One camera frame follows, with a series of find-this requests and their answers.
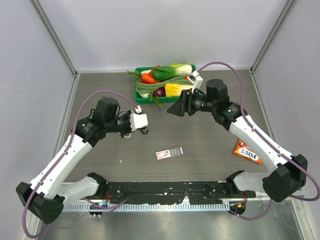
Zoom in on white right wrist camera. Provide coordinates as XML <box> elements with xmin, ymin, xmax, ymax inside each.
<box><xmin>187</xmin><ymin>70</ymin><xmax>203</xmax><ymax>93</ymax></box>

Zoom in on green long beans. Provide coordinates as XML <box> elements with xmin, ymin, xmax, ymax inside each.
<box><xmin>134</xmin><ymin>74</ymin><xmax>193</xmax><ymax>98</ymax></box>

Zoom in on purple red onion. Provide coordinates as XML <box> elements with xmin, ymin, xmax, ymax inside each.
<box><xmin>152</xmin><ymin>87</ymin><xmax>166</xmax><ymax>97</ymax></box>

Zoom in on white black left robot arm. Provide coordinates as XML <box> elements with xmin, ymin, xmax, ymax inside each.
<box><xmin>16</xmin><ymin>97</ymin><xmax>148</xmax><ymax>225</ymax></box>

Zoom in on red white staple box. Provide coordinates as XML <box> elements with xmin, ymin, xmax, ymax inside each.
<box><xmin>155</xmin><ymin>147</ymin><xmax>184</xmax><ymax>161</ymax></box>

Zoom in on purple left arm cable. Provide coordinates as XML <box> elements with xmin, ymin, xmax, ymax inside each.
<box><xmin>22</xmin><ymin>90</ymin><xmax>141</xmax><ymax>238</ymax></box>

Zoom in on yellow white napa cabbage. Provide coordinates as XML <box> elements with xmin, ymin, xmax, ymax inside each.
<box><xmin>164</xmin><ymin>83</ymin><xmax>193</xmax><ymax>98</ymax></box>

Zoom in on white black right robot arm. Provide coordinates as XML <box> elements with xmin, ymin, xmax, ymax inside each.
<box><xmin>167</xmin><ymin>79</ymin><xmax>308</xmax><ymax>203</ymax></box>

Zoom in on slotted cable duct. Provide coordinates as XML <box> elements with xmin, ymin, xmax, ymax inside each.
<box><xmin>63</xmin><ymin>201</ymin><xmax>230</xmax><ymax>213</ymax></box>

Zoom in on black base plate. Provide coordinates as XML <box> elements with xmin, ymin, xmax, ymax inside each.
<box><xmin>77</xmin><ymin>180</ymin><xmax>257</xmax><ymax>205</ymax></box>

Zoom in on colourful candy packet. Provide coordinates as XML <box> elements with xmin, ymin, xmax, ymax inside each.
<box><xmin>232</xmin><ymin>138</ymin><xmax>262</xmax><ymax>165</ymax></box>

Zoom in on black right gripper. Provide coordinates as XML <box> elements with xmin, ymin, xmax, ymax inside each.
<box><xmin>167</xmin><ymin>88</ymin><xmax>217</xmax><ymax>117</ymax></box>

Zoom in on white green bok choy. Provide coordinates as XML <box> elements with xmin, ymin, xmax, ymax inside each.
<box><xmin>151</xmin><ymin>63</ymin><xmax>193</xmax><ymax>81</ymax></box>

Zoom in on green plastic tray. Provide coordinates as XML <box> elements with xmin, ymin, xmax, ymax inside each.
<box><xmin>127</xmin><ymin>63</ymin><xmax>197</xmax><ymax>106</ymax></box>

